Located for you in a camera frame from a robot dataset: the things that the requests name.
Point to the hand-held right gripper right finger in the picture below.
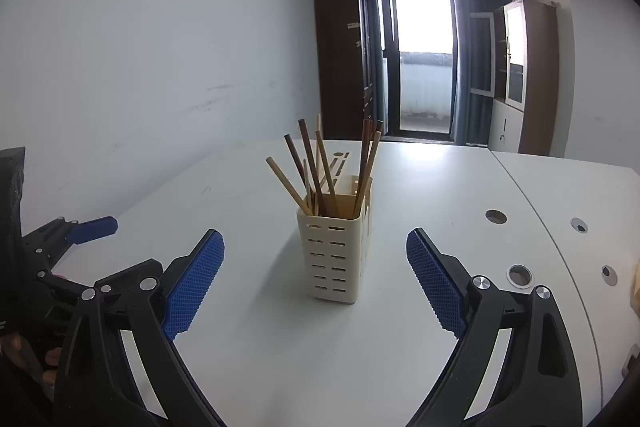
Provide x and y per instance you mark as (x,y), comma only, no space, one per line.
(435,282)

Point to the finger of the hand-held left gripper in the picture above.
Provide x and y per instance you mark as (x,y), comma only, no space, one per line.
(60,286)
(92,229)

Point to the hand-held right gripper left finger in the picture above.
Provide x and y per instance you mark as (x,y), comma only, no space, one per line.
(197,282)

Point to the cream slotted utensil holder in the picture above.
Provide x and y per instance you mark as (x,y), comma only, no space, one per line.
(332,267)

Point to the bunch of mixed chopsticks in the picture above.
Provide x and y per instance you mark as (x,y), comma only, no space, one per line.
(365,177)

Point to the person's left hand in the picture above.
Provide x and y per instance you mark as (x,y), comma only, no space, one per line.
(51,357)

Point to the brown glass-door cabinet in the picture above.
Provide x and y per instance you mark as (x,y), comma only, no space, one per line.
(537,82)

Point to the glass balcony door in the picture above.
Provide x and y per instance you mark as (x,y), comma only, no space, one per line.
(425,57)

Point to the dark brown tall cabinet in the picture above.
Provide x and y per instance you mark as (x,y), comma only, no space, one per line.
(340,67)

